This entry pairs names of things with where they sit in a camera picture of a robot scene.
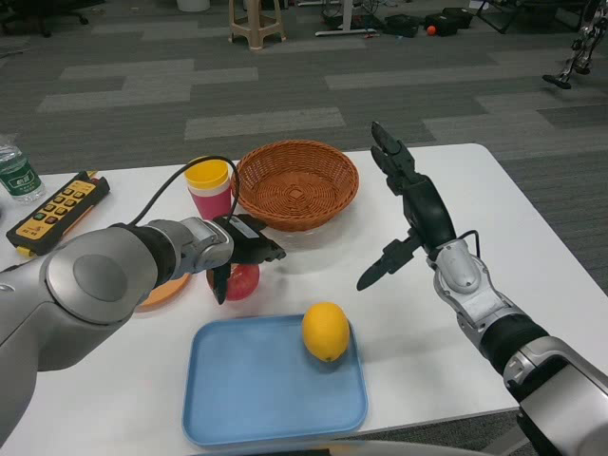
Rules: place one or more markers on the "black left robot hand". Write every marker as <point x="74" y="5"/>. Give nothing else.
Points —
<point x="249" y="242"/>

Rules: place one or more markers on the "black office chair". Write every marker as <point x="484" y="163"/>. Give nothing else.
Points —
<point x="33" y="16"/>

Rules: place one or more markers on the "yellow black remote controller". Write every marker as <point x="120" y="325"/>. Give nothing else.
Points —
<point x="52" y="214"/>

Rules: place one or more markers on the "small black bag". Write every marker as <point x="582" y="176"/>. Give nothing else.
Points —
<point x="401" y="24"/>

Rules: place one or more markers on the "large black bag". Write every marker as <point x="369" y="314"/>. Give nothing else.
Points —
<point x="449" y="21"/>

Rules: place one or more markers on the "black folding lounge chair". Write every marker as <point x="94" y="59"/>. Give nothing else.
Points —
<point x="518" y="12"/>

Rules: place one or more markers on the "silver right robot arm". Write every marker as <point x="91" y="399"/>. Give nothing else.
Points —
<point x="465" y="280"/>

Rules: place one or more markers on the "standing humanoid robot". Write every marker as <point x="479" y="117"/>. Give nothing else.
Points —
<point x="582" y="52"/>

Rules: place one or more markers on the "beige plastic stool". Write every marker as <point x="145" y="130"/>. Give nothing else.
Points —
<point x="256" y="24"/>

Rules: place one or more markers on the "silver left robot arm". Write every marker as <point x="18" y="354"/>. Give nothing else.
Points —
<point x="95" y="285"/>

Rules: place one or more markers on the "orange plastic plate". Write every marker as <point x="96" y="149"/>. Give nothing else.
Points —
<point x="166" y="292"/>

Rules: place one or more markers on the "brown wicker basket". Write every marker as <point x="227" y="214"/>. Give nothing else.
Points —
<point x="297" y="190"/>

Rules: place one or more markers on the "clear water bottle green label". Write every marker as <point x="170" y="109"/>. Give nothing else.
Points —
<point x="19" y="176"/>

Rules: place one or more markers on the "white standing desk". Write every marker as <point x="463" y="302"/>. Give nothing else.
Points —
<point x="346" y="19"/>

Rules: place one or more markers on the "yellow lemon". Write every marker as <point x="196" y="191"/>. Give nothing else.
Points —
<point x="325" y="332"/>

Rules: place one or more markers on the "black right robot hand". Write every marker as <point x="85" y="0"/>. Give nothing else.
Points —
<point x="430" y="209"/>

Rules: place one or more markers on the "pink plastic cup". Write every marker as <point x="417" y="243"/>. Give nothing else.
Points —
<point x="211" y="204"/>

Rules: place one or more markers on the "red apple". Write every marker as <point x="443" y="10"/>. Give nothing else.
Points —
<point x="244" y="282"/>

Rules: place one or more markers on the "clear glass plate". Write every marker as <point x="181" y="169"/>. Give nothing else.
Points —
<point x="313" y="237"/>

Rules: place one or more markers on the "blue plastic tray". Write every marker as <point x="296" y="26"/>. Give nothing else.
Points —
<point x="247" y="385"/>

